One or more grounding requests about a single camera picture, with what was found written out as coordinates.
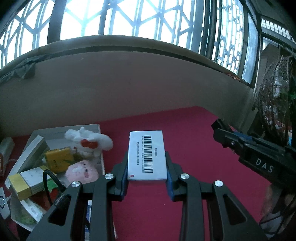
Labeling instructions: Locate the window security grille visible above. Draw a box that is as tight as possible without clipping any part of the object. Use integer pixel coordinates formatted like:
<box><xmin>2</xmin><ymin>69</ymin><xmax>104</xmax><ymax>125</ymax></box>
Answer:
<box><xmin>1</xmin><ymin>1</ymin><xmax>259</xmax><ymax>83</ymax></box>

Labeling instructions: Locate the red table cloth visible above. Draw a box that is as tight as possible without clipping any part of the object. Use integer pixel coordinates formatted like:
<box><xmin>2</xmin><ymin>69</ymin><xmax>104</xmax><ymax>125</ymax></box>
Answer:
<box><xmin>100</xmin><ymin>107</ymin><xmax>269</xmax><ymax>240</ymax></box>

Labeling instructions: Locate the white orange device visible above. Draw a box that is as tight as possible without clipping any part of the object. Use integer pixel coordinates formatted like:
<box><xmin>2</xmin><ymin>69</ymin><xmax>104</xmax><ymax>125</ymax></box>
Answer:
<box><xmin>0</xmin><ymin>137</ymin><xmax>15</xmax><ymax>162</ymax></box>

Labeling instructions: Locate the pink plush toy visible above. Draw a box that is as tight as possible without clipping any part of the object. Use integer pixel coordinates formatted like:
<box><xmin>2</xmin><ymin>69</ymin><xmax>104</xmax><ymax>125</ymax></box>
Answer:
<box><xmin>65</xmin><ymin>160</ymin><xmax>99</xmax><ymax>184</ymax></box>

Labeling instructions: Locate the long grey white box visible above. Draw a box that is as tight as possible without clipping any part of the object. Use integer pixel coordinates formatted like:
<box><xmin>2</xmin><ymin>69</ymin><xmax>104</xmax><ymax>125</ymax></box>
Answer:
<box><xmin>5</xmin><ymin>135</ymin><xmax>49</xmax><ymax>189</ymax></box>

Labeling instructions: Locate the yellow small packet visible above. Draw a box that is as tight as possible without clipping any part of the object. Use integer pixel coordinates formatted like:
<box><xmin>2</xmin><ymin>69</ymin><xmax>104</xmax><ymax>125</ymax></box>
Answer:
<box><xmin>45</xmin><ymin>147</ymin><xmax>74</xmax><ymax>174</ymax></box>

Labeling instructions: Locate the grey tape piece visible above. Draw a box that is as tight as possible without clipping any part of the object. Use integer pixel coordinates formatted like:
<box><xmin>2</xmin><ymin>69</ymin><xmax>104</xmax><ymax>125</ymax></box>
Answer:
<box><xmin>1</xmin><ymin>55</ymin><xmax>45</xmax><ymax>81</ymax></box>

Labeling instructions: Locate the yellow white medicine box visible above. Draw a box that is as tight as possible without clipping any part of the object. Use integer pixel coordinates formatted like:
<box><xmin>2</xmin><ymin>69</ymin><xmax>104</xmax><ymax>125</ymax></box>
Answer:
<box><xmin>9</xmin><ymin>166</ymin><xmax>49</xmax><ymax>201</ymax></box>

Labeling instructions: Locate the white plush toy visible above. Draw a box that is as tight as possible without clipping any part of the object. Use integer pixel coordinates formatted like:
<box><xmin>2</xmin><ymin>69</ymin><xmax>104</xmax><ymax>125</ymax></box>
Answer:
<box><xmin>64</xmin><ymin>126</ymin><xmax>113</xmax><ymax>158</ymax></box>

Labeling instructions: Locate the white cardboard tray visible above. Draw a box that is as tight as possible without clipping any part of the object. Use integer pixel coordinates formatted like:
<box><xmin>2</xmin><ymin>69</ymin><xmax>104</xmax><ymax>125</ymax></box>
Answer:
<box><xmin>4</xmin><ymin>123</ymin><xmax>106</xmax><ymax>232</ymax></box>

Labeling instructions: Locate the white barcode box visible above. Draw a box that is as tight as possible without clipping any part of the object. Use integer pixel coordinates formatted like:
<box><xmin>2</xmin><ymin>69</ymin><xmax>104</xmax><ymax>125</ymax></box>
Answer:
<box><xmin>127</xmin><ymin>130</ymin><xmax>168</xmax><ymax>182</ymax></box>

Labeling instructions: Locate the green white small box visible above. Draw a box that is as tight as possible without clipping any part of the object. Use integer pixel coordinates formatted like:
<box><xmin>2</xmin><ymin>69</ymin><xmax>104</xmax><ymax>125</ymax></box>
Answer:
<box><xmin>18</xmin><ymin>198</ymin><xmax>46</xmax><ymax>225</ymax></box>

